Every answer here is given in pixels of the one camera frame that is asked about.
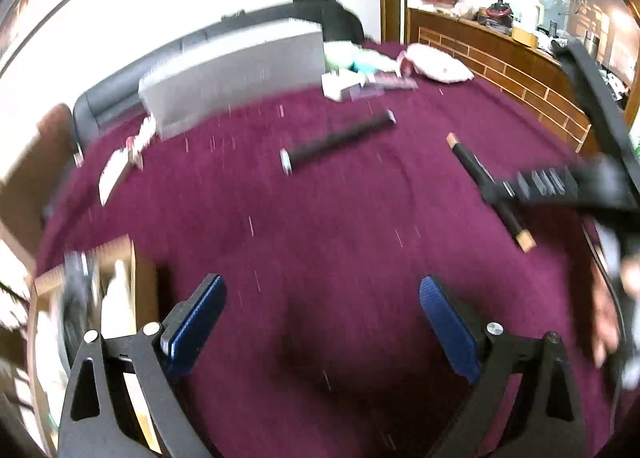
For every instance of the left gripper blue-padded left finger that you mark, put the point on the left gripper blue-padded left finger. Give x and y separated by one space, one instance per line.
189 325

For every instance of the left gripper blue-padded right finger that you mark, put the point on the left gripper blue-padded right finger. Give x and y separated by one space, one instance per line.
456 326

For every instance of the black marker tan caps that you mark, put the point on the black marker tan caps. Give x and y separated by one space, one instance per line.
489 192

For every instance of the black marker grey caps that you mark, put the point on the black marker grey caps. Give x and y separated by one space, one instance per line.
296 157

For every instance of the person's right hand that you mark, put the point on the person's right hand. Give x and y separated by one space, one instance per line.
605 334

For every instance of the cardboard tray box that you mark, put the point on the cardboard tray box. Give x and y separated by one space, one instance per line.
129 301

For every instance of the dark red velvet bedspread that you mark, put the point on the dark red velvet bedspread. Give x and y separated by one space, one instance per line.
323 349

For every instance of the black zipper pouch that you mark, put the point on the black zipper pouch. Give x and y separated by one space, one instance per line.
79 306

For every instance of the wooden brick-pattern counter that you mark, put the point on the wooden brick-pattern counter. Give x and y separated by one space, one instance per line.
528 76

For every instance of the brown padded chair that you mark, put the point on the brown padded chair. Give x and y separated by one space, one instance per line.
32 181

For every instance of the pink white cloth bag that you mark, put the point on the pink white cloth bag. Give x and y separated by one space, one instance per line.
432 63

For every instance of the black leather sofa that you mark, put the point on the black leather sofa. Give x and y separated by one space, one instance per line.
103 105

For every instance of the silver rectangular box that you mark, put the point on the silver rectangular box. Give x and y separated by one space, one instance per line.
289 58

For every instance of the small white charger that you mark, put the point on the small white charger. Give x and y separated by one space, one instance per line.
339 85

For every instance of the green plastic packet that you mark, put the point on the green plastic packet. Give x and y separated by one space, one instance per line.
344 55

